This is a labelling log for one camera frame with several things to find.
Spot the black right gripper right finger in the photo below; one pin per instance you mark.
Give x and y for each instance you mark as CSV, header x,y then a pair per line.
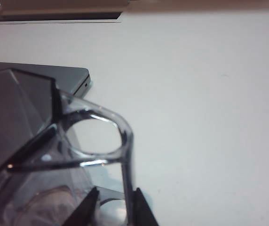
x,y
144,209

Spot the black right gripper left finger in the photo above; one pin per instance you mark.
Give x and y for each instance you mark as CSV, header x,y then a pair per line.
x,y
85,207

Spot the smoky transparent faceted water cup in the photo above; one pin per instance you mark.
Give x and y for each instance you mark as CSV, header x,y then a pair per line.
x,y
19,117

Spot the silver Dell laptop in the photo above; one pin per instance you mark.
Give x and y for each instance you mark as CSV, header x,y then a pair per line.
x,y
74,77

